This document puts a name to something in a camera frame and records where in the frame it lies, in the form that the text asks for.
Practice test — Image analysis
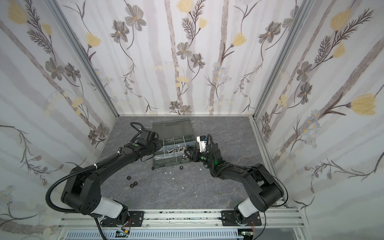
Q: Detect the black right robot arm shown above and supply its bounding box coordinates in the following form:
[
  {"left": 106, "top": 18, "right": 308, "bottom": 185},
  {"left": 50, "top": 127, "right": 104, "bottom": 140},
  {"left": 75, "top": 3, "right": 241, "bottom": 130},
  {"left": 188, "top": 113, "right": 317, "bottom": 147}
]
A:
[{"left": 184, "top": 135, "right": 285, "bottom": 225}]

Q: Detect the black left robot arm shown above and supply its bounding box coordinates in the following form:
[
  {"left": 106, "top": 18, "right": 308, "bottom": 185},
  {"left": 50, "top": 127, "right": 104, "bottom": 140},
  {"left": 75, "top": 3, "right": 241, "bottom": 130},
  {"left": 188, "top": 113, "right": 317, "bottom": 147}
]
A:
[{"left": 45, "top": 122, "right": 161, "bottom": 227}]

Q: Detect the green compartment organizer box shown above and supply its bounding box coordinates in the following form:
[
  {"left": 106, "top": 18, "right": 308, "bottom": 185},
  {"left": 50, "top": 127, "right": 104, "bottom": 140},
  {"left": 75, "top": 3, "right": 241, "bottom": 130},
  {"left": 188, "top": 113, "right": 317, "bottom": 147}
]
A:
[{"left": 152, "top": 118, "right": 196, "bottom": 170}]

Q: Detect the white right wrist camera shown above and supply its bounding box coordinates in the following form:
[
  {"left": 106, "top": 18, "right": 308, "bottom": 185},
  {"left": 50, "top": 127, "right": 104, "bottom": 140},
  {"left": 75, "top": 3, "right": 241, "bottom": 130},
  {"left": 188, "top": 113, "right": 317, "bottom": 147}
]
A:
[{"left": 196, "top": 136, "right": 207, "bottom": 153}]

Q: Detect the white cable duct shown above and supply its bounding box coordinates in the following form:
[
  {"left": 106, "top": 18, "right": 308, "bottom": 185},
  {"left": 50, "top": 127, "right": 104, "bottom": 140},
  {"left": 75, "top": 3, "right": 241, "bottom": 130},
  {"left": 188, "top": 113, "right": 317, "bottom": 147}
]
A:
[{"left": 64, "top": 229, "right": 245, "bottom": 240}]

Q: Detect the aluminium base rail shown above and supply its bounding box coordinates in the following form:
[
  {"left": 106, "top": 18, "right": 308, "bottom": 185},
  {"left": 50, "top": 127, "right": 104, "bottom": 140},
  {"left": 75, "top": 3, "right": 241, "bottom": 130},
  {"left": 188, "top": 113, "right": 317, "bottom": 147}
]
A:
[{"left": 58, "top": 208, "right": 304, "bottom": 232}]

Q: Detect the aluminium corner frame post left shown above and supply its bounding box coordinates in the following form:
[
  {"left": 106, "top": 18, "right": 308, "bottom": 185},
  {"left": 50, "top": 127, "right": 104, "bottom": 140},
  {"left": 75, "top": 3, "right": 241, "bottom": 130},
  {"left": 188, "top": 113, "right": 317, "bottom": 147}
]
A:
[{"left": 45, "top": 0, "right": 120, "bottom": 118}]

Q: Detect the aluminium corner frame post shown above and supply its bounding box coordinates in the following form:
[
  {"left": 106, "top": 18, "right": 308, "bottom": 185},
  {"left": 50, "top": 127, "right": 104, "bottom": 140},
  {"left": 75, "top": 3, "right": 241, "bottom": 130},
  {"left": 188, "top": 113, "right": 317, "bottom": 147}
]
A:
[
  {"left": 252, "top": 0, "right": 315, "bottom": 119},
  {"left": 45, "top": 0, "right": 120, "bottom": 118}
]

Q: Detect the aluminium corner frame post right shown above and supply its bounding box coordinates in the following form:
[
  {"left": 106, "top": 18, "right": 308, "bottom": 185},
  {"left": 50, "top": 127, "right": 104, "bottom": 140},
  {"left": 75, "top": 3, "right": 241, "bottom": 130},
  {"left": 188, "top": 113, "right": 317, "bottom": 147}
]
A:
[{"left": 252, "top": 0, "right": 315, "bottom": 119}]

